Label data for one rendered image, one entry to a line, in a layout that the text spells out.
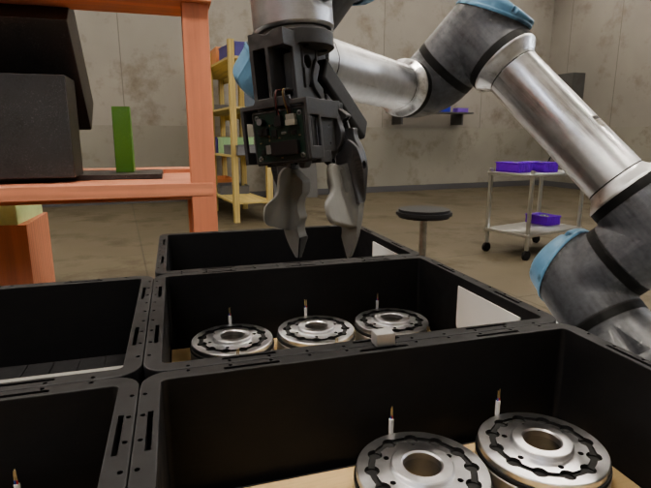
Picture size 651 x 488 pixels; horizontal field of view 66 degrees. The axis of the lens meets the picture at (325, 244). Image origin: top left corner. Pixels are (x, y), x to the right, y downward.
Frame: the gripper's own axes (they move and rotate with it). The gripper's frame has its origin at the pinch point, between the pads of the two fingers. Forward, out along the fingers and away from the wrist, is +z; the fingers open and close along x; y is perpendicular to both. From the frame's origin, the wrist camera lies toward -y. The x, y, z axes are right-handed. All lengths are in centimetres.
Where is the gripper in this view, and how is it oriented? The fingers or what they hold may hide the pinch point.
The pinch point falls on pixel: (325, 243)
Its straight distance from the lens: 51.7
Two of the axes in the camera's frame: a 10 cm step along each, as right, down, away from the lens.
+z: 0.9, 9.8, 1.5
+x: 8.7, -0.1, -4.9
